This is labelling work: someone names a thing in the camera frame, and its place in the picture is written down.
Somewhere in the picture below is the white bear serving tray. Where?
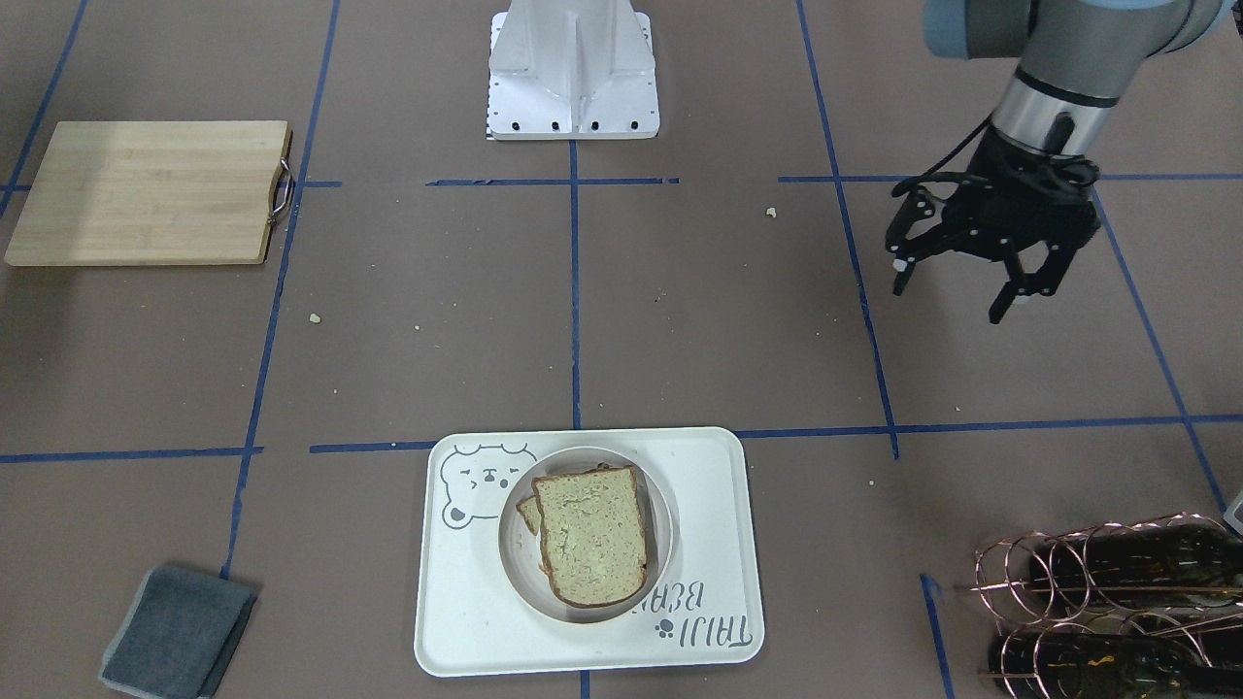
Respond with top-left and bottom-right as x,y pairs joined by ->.
413,427 -> 764,677

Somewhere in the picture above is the dark green wine bottle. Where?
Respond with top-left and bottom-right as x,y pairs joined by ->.
1028,522 -> 1242,611

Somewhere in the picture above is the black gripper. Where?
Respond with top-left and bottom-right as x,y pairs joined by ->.
885,127 -> 1100,323

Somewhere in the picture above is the copper wire bottle rack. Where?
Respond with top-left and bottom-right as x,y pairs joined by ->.
963,512 -> 1242,698

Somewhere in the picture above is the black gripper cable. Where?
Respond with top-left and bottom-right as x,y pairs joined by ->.
891,114 -> 1100,200

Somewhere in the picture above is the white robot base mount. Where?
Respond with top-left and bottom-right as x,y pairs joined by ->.
486,1 -> 661,141

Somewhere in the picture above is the wooden cutting board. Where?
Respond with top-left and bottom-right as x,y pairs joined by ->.
4,119 -> 293,267

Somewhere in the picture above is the folded grey cloth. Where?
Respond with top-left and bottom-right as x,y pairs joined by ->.
98,565 -> 257,698

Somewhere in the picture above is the round white plate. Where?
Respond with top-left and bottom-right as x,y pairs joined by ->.
498,447 -> 676,624

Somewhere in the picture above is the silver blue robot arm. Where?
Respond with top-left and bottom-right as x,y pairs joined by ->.
885,1 -> 1231,317

